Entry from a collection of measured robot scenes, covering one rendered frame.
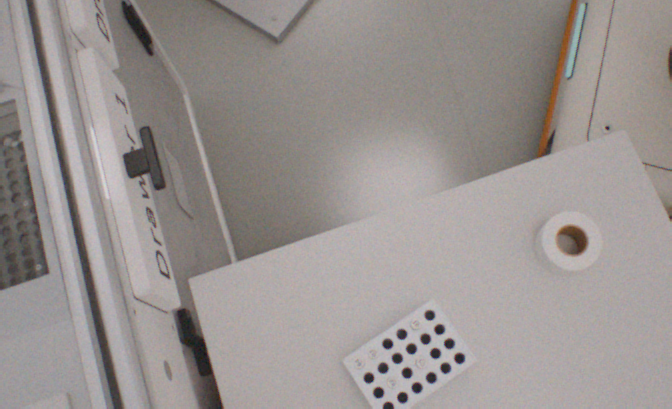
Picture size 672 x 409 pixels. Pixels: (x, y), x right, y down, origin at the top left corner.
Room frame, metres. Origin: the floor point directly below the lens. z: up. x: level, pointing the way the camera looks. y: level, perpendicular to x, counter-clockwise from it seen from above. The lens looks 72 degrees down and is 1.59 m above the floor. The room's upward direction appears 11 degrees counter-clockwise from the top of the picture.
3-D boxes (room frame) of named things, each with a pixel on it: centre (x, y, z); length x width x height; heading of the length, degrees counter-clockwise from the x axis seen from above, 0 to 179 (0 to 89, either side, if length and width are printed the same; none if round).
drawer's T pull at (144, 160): (0.29, 0.20, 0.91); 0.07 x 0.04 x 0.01; 9
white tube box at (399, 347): (0.05, -0.04, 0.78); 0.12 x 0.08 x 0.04; 113
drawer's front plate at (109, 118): (0.29, 0.23, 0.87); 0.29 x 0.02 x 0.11; 9
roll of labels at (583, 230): (0.14, -0.25, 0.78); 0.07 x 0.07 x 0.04
